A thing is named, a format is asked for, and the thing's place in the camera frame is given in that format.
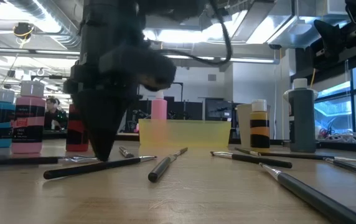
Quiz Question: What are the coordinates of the thick black handle paintbrush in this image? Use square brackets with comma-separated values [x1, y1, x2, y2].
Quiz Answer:
[147, 154, 176, 184]

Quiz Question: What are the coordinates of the yellow translucent plastic bin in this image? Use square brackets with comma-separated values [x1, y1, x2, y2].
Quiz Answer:
[138, 119, 232, 149]

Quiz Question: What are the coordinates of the small blue paint bottle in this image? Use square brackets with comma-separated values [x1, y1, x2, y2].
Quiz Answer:
[0, 89, 16, 149]

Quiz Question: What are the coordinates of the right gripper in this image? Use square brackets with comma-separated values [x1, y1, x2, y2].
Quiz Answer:
[310, 0, 356, 72]

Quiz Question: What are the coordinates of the medium round black paintbrush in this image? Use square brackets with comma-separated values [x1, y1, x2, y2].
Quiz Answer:
[43, 155, 158, 180]

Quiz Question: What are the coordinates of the angled flat bristle paintbrush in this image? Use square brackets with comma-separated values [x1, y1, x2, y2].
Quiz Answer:
[210, 151, 293, 169]

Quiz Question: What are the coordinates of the black ceiling device yellow cable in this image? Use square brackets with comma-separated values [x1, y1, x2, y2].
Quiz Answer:
[12, 22, 35, 40]

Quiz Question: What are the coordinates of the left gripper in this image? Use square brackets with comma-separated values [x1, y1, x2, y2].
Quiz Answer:
[63, 43, 131, 161]

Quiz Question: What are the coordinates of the yellow hanging power cord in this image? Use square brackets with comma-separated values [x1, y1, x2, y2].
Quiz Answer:
[309, 67, 317, 90]

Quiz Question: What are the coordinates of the black paintbrush white print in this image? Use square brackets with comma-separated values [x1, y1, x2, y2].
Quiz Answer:
[118, 146, 135, 159]

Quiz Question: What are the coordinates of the person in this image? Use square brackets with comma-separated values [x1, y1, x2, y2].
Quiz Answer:
[43, 97, 69, 131]

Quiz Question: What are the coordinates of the thin black liner paintbrush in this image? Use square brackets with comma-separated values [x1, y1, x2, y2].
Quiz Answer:
[258, 151, 356, 163]

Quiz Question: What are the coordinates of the large glass window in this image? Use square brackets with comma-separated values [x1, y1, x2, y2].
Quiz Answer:
[314, 60, 356, 138]

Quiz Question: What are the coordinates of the small red paint bottle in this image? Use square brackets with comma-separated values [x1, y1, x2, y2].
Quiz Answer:
[65, 104, 90, 152]

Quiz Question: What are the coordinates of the large pink paint bottle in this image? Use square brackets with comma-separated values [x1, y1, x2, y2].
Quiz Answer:
[151, 90, 168, 146]

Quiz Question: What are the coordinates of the beige plastic cup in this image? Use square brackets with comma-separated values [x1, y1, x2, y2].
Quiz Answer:
[236, 103, 272, 149]

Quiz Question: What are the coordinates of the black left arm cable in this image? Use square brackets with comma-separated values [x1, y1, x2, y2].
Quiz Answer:
[161, 0, 232, 67]

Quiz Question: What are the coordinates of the black monitor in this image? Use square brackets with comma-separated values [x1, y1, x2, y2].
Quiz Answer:
[205, 98, 234, 121]

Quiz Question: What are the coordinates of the black table frame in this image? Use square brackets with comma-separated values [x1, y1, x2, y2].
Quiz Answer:
[0, 129, 356, 154]

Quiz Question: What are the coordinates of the small pink paint bottle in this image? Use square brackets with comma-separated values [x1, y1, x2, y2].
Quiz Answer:
[11, 80, 47, 154]

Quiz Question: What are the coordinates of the small ochre paint bottle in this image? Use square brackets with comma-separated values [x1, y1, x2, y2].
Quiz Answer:
[250, 99, 271, 152]

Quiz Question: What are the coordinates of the large grey paint bottle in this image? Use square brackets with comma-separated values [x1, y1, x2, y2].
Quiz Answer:
[288, 78, 317, 154]

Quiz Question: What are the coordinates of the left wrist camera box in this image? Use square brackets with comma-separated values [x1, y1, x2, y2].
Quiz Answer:
[124, 46, 177, 93]

